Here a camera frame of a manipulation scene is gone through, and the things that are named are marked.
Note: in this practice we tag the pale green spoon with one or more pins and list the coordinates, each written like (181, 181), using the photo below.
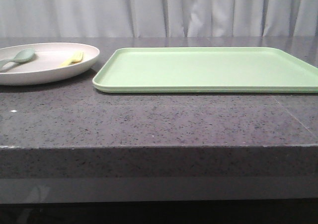
(21, 57)

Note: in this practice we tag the yellow plastic fork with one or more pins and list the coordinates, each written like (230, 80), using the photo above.
(75, 58)

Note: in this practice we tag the white round plate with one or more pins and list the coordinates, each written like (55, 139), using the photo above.
(45, 65)

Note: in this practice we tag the light green tray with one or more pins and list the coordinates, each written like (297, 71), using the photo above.
(206, 69)

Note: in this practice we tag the white curtain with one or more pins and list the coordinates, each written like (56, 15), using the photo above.
(158, 18)

